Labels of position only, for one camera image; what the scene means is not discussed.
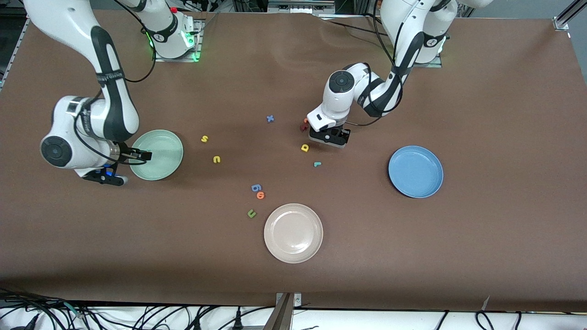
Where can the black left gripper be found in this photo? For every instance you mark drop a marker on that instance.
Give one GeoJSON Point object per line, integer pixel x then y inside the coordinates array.
{"type": "Point", "coordinates": [338, 133]}

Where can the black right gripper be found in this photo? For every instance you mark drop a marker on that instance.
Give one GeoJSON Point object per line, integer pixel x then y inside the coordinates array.
{"type": "Point", "coordinates": [130, 154]}

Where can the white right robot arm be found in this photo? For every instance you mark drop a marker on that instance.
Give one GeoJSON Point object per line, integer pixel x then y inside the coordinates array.
{"type": "Point", "coordinates": [59, 27]}

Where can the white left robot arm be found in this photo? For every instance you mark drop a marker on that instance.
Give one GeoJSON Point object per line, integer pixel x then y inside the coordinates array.
{"type": "Point", "coordinates": [339, 103]}

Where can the pale green plate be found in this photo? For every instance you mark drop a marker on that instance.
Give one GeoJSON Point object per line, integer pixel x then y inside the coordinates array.
{"type": "Point", "coordinates": [160, 167]}

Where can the blue plate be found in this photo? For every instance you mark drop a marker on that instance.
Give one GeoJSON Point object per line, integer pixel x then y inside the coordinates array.
{"type": "Point", "coordinates": [415, 172]}

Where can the beige plate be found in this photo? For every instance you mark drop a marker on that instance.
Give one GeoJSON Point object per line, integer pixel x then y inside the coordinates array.
{"type": "Point", "coordinates": [293, 233]}

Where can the grey metal device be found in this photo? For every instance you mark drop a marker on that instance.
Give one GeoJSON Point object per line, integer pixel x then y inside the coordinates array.
{"type": "Point", "coordinates": [300, 7]}

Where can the white tape tag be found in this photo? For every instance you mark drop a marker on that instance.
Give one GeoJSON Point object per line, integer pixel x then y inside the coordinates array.
{"type": "Point", "coordinates": [486, 302]}

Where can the aluminium frame rail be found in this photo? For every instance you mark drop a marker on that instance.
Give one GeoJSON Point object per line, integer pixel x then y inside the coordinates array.
{"type": "Point", "coordinates": [18, 41]}

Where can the metal table edge bracket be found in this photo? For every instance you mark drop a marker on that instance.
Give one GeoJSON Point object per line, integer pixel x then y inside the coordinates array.
{"type": "Point", "coordinates": [286, 302]}

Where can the aluminium frame corner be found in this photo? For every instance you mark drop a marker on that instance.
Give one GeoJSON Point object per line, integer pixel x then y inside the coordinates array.
{"type": "Point", "coordinates": [562, 23]}

